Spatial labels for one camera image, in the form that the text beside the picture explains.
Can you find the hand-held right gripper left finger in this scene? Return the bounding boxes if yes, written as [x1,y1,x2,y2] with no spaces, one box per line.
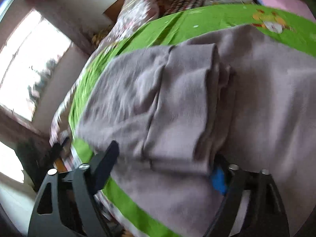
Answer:
[27,140,120,237]

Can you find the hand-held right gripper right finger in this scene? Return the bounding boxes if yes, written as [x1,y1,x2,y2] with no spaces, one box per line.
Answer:
[205,154,289,237]

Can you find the lilac pants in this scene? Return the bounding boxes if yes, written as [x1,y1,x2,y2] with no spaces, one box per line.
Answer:
[75,25,316,237]

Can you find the yellow brown blanket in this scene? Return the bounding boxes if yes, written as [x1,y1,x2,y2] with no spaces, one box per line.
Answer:
[91,28,111,47]

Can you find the window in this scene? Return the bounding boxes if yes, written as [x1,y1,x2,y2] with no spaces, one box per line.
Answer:
[0,8,72,122]

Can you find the plain wooden headboard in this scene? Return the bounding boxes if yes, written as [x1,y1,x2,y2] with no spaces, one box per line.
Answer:
[102,0,126,25]

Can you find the patterned grey pink pillow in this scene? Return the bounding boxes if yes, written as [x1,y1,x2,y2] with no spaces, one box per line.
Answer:
[109,0,161,45]

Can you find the green printed blanket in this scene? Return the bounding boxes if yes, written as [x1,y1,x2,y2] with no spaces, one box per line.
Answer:
[68,4,316,237]

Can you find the checkered pillow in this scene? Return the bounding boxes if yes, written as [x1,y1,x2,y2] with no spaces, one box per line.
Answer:
[164,0,210,16]

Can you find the pink bed sheet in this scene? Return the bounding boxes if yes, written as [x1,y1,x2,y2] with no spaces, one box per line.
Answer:
[255,0,316,20]

